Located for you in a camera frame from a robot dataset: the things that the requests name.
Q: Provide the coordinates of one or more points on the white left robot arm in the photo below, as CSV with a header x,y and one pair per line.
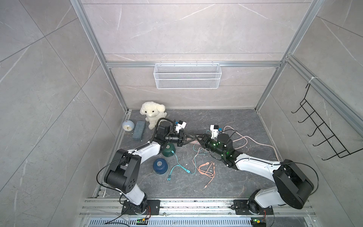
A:
x,y
123,171

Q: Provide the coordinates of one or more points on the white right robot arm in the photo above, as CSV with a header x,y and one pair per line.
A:
x,y
292,186

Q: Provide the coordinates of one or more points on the pink power strip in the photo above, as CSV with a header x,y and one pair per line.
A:
x,y
241,137

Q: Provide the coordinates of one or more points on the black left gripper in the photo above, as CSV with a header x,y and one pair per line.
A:
x,y
181,138

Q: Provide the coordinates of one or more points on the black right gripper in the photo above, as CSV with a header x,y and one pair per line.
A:
x,y
205,140

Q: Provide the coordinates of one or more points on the grey blue sponge block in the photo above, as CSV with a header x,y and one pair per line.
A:
x,y
139,130

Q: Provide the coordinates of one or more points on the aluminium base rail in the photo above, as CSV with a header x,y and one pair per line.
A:
x,y
191,212

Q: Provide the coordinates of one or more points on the black wire hook rack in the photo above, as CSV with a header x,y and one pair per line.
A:
x,y
320,125

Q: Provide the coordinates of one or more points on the blue meat grinder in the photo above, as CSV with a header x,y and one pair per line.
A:
x,y
160,166

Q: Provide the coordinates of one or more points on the white plush dog toy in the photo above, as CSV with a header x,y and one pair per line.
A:
x,y
153,112

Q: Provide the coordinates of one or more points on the small globe ball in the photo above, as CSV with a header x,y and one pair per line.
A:
x,y
128,125

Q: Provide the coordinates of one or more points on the white wire mesh basket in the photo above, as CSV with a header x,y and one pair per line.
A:
x,y
187,75

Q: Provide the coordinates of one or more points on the green meat grinder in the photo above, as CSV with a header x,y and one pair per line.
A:
x,y
169,150

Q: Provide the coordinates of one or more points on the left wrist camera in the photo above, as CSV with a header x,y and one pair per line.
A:
x,y
179,125

